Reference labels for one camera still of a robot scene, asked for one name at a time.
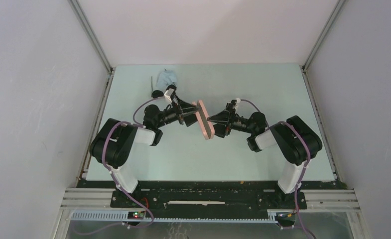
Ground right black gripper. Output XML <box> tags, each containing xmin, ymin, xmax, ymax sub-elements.
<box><xmin>205</xmin><ymin>103</ymin><xmax>255</xmax><ymax>138</ymax></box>

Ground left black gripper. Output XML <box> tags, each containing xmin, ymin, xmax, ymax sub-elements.
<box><xmin>156</xmin><ymin>95</ymin><xmax>203</xmax><ymax>128</ymax></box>

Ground pink glasses case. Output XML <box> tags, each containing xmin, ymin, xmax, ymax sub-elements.
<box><xmin>192</xmin><ymin>100</ymin><xmax>215</xmax><ymax>140</ymax></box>

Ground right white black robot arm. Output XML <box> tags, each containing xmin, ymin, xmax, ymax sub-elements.
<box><xmin>207</xmin><ymin>101</ymin><xmax>323</xmax><ymax>208</ymax></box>

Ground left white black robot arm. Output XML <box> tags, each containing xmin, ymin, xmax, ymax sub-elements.
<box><xmin>89</xmin><ymin>97</ymin><xmax>201</xmax><ymax>208</ymax></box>

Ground black sunglasses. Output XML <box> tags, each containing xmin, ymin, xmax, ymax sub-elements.
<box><xmin>150</xmin><ymin>78</ymin><xmax>176</xmax><ymax>99</ymax></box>

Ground light blue cleaning cloth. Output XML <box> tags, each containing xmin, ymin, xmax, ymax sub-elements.
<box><xmin>156</xmin><ymin>69</ymin><xmax>178</xmax><ymax>89</ymax></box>

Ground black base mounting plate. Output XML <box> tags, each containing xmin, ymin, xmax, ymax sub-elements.
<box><xmin>110</xmin><ymin>181</ymin><xmax>307</xmax><ymax>219</ymax></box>

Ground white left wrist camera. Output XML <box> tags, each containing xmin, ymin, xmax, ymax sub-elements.
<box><xmin>164</xmin><ymin>88</ymin><xmax>176</xmax><ymax>104</ymax></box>

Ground aluminium frame rails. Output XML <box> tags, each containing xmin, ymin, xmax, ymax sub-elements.
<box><xmin>61</xmin><ymin>188</ymin><xmax>360</xmax><ymax>212</ymax></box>

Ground grey cable duct rail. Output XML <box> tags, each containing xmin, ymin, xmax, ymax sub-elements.
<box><xmin>70</xmin><ymin>210</ymin><xmax>277</xmax><ymax>223</ymax></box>

